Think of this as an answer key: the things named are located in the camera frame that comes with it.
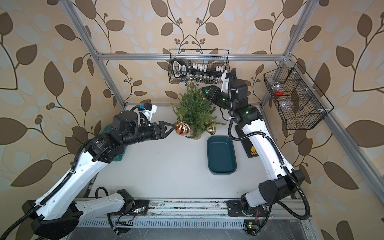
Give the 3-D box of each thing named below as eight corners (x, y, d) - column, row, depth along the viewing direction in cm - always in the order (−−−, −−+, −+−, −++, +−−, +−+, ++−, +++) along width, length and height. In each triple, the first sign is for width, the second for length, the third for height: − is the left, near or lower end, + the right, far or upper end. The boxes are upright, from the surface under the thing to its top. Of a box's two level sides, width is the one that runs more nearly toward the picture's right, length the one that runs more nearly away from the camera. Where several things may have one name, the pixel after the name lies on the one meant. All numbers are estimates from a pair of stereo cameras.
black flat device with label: (248, 158, 94) (250, 156, 91) (233, 128, 109) (234, 125, 106) (257, 156, 94) (258, 154, 92) (240, 126, 110) (241, 124, 107)
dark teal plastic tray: (208, 175, 86) (209, 171, 81) (207, 140, 101) (207, 134, 96) (236, 175, 86) (238, 171, 81) (230, 139, 101) (232, 134, 96)
